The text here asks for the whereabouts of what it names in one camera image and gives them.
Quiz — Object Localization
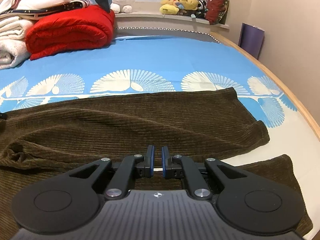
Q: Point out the dark brown corduroy pants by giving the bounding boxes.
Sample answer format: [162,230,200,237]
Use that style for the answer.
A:
[1,88,313,239]

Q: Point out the blue white patterned bed sheet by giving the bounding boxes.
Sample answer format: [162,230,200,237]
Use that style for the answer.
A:
[1,36,319,239]

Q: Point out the folded white grey blanket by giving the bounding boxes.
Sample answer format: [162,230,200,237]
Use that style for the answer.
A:
[0,16,34,69]

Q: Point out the folded red blanket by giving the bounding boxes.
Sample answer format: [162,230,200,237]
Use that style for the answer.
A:
[25,5,116,60]

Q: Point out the window sill ledge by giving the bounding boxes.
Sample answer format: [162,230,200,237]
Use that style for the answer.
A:
[115,12,229,33]

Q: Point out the folded white pink bedding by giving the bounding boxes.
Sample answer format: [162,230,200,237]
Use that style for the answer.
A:
[1,0,93,20]

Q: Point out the dark red cushion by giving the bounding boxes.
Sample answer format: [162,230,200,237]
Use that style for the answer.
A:
[205,0,229,25]

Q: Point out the white plush toy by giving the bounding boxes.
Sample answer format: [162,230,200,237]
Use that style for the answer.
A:
[110,0,136,14]

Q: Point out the yellow plush toys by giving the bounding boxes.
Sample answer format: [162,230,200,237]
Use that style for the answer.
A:
[159,0,208,18]

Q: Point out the wooden bed frame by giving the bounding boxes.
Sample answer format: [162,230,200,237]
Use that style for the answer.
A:
[210,31,320,139]

